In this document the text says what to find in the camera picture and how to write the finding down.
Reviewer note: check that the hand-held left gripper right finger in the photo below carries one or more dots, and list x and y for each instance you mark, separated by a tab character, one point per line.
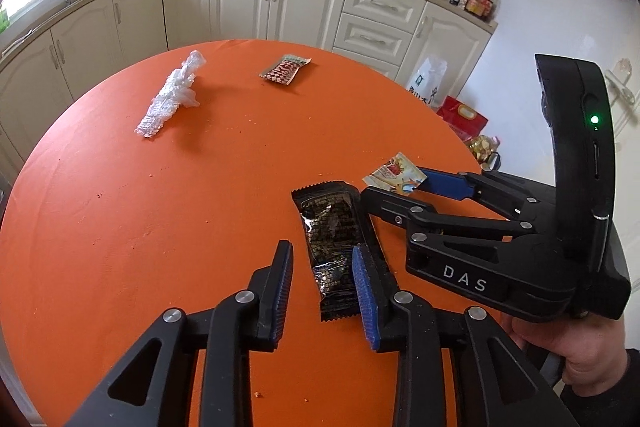
365	302

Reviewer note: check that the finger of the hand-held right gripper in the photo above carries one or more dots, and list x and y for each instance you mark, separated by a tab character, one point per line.
445	182
395	207

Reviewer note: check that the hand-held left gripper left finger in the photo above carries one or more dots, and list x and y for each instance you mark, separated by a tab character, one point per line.
282	292

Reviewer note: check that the colourful white snack wrapper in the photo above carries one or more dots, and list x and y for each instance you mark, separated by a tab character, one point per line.
392	172

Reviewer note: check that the black snack wrapper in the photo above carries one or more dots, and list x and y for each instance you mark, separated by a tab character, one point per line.
330	237

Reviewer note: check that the person's right forearm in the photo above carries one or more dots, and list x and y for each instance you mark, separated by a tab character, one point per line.
610	397

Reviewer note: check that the person's right hand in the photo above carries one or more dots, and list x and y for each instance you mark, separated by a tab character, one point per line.
585	342

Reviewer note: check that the red bag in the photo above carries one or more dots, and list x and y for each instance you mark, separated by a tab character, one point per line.
462	117

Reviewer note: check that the white green rice bag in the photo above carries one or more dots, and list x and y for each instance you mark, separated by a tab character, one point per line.
425	82

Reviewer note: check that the orange round table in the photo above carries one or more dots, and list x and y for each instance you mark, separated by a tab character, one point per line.
150	232

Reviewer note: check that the red white checkered wrapper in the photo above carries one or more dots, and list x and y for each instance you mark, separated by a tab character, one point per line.
285	69

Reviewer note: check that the clear crumpled plastic bag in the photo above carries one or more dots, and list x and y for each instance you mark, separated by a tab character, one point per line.
170	97

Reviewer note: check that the cream kitchen base cabinets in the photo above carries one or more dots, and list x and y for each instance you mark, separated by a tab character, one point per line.
240	2

